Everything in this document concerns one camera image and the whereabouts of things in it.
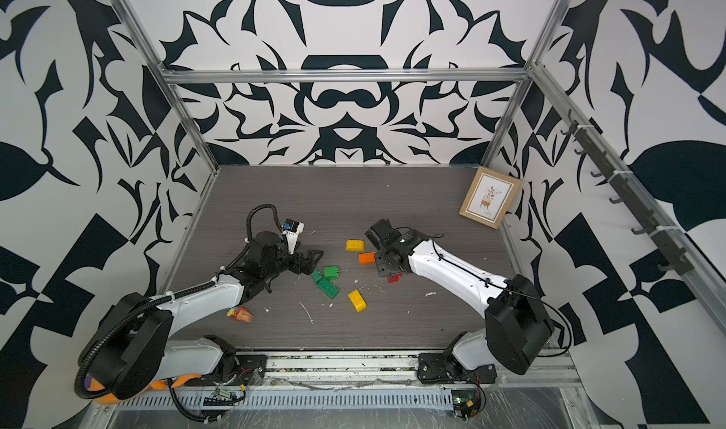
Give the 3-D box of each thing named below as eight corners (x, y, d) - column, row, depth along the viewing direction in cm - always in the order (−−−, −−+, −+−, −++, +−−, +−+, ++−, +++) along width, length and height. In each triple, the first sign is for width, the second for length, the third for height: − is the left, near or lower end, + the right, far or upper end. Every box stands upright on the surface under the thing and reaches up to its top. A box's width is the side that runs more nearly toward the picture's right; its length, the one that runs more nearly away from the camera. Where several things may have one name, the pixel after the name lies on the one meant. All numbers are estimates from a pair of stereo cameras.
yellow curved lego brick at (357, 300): (357, 313, 86) (357, 311, 84) (347, 296, 89) (347, 294, 87) (367, 307, 87) (367, 305, 85) (357, 290, 90) (357, 288, 88)
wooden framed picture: (459, 214, 108) (471, 187, 96) (467, 193, 114) (479, 165, 102) (496, 229, 103) (514, 203, 92) (503, 206, 110) (520, 179, 98)
